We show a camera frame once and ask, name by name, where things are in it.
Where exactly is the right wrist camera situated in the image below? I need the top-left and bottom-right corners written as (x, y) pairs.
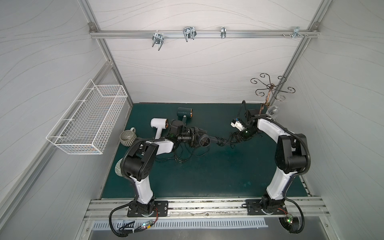
top-left (231, 119), bottom-right (246, 132)

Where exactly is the patterned ceramic bowl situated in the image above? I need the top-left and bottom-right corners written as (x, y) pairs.
top-left (115, 159), bottom-right (123, 177)

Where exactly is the dark green hair dryer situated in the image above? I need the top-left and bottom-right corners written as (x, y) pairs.
top-left (177, 107), bottom-right (193, 125)

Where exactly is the striped ceramic mug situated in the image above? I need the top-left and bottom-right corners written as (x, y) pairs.
top-left (120, 127), bottom-right (137, 147)

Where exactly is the metal hook bracket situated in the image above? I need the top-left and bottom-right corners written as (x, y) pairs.
top-left (152, 33), bottom-right (164, 51)

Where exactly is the white vent strip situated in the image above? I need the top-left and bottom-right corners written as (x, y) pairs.
top-left (92, 217), bottom-right (269, 231)

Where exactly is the metal glass holder stand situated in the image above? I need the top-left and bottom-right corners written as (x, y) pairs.
top-left (250, 73), bottom-right (296, 114)

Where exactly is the metal bolt bracket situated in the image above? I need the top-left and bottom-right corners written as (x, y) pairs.
top-left (282, 27), bottom-right (309, 39)

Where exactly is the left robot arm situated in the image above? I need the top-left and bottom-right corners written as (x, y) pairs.
top-left (115, 118), bottom-right (206, 217)

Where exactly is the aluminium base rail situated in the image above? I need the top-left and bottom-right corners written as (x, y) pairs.
top-left (84, 197), bottom-right (331, 221)

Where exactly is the grey hair dryer pink ring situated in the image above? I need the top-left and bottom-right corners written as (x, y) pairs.
top-left (194, 128), bottom-right (229, 148)

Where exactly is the green dryer black cord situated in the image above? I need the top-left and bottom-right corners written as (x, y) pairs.
top-left (176, 140), bottom-right (210, 161)

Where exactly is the white hair dryer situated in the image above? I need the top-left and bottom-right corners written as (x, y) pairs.
top-left (150, 118), bottom-right (169, 139)

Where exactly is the green table mat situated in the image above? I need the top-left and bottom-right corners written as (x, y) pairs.
top-left (102, 100), bottom-right (277, 199)

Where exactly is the clear wine glass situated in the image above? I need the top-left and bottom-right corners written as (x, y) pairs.
top-left (266, 106), bottom-right (279, 119)

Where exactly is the white wire basket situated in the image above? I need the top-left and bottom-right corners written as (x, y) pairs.
top-left (46, 80), bottom-right (128, 155)

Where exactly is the small metal clamp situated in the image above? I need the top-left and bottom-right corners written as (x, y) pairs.
top-left (221, 27), bottom-right (227, 39)

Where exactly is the aluminium top rail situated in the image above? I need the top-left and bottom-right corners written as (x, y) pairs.
top-left (90, 28), bottom-right (320, 39)

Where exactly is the metal u-bolt bracket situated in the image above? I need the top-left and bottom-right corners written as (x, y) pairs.
top-left (183, 27), bottom-right (197, 42)

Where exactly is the white dryer black cord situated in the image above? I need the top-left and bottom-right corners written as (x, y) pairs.
top-left (154, 143), bottom-right (185, 164)

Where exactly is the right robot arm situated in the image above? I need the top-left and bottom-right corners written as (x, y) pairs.
top-left (230, 101), bottom-right (311, 215)

